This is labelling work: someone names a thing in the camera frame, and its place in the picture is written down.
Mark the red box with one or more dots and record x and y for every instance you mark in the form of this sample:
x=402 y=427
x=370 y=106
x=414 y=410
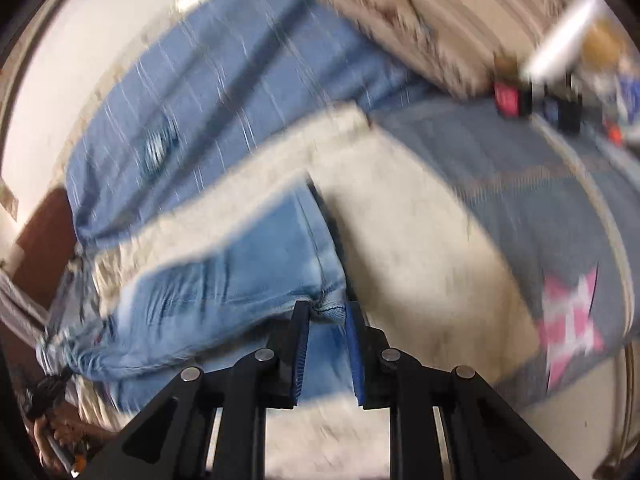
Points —
x=510 y=100

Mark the brown wooden headboard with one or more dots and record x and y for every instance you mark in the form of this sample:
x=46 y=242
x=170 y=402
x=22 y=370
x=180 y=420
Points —
x=40 y=245

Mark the small orange object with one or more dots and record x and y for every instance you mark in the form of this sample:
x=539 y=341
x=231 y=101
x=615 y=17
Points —
x=614 y=135

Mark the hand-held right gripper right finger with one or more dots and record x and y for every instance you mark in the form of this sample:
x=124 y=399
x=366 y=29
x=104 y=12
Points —
x=356 y=360

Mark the light blue denim pants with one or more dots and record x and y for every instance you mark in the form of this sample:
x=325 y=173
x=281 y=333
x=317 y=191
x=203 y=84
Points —
x=225 y=280

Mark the blue plaid shirt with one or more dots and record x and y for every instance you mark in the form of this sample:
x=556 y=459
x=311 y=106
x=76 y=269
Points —
x=200 y=60

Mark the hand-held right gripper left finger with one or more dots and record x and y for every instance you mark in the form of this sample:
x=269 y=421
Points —
x=300 y=360

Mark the white tube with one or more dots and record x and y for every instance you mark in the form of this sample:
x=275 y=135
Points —
x=565 y=40

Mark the beige patterned cushion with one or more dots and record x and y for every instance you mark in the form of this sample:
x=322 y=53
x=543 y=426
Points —
x=400 y=15

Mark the person's left hand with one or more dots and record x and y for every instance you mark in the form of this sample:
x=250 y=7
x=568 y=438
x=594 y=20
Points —
x=60 y=435

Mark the cream leaf-print garment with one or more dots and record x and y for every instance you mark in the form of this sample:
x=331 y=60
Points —
x=425 y=270

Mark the grey-blue zippered garment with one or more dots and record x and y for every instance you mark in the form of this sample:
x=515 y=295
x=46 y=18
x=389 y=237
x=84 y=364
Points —
x=525 y=185

